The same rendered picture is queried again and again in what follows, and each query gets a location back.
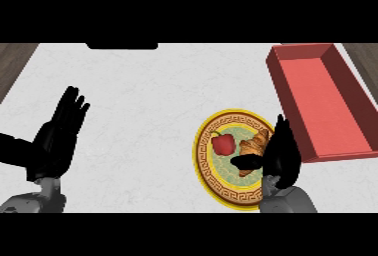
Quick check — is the yellow patterned plate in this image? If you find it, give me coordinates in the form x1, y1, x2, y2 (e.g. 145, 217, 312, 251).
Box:
192, 108, 278, 212

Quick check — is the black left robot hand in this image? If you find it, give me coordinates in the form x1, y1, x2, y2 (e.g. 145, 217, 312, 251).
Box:
0, 85, 92, 183

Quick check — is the red cardboard box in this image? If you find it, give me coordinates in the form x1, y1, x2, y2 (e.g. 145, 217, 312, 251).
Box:
264, 43, 378, 164

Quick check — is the brown croissant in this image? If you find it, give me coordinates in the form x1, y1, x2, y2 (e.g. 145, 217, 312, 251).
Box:
238, 127, 272, 178

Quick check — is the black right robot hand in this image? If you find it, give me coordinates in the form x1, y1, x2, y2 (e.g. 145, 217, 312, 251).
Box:
229, 113, 303, 190

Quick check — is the red bell pepper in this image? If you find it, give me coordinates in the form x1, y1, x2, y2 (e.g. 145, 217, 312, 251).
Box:
210, 130, 238, 157

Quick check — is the black flat object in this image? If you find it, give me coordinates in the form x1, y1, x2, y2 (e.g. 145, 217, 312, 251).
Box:
84, 43, 159, 51

